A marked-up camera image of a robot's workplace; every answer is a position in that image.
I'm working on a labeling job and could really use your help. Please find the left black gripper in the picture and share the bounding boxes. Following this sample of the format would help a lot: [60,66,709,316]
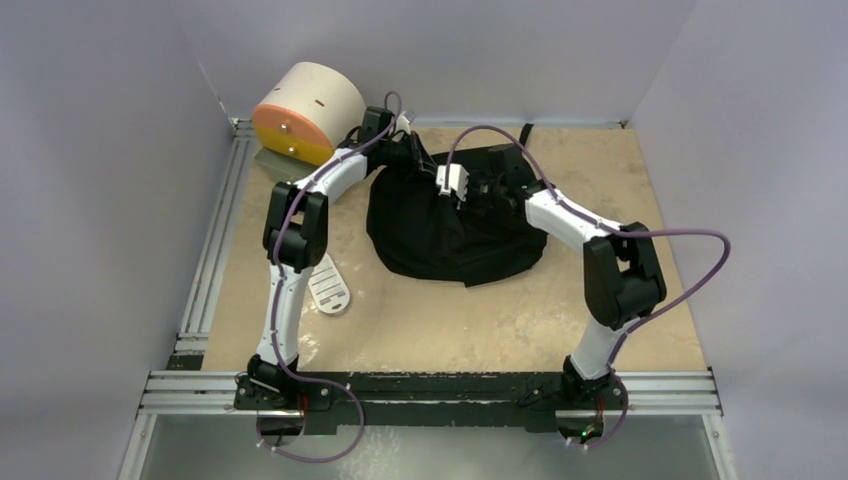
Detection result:
[378,130,440,182]

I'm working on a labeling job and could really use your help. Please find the black student backpack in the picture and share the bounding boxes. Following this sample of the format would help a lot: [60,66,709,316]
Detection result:
[366,124,548,287]

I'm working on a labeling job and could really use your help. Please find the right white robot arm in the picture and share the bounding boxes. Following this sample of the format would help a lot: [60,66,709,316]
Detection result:
[450,147,667,407]

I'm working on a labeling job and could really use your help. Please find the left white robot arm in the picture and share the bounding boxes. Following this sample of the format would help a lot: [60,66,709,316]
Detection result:
[236,107,403,409]

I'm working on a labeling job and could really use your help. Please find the cream round drawer cabinet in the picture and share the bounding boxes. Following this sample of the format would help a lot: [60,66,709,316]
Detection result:
[251,62,366,182]

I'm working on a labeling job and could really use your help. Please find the white oval label card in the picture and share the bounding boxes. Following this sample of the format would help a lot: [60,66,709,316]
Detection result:
[308,254,351,315]

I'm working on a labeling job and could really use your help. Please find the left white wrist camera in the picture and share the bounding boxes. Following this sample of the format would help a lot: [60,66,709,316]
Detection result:
[394,109,416,135]

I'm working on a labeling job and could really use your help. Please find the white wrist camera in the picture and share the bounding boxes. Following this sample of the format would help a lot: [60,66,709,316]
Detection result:
[394,109,416,135]
[436,164,469,202]

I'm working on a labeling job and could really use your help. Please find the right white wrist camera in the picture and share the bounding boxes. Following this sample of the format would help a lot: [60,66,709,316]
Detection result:
[436,164,469,202]

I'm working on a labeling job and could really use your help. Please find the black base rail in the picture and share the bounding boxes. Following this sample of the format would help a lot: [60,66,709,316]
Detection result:
[233,371,625,437]

